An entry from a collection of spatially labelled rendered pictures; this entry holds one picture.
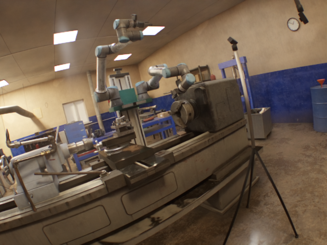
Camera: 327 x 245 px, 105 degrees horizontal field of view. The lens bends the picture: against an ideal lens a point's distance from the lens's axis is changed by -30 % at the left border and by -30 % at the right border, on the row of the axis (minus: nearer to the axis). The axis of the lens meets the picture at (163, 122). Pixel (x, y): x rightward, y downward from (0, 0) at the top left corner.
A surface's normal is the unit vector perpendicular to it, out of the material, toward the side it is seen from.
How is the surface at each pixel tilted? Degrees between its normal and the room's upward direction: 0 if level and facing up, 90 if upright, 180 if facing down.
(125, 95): 90
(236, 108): 90
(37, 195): 90
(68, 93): 90
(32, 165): 76
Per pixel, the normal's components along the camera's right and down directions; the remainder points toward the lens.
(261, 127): -0.75, 0.27
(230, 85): 0.54, -0.01
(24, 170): 0.47, -0.25
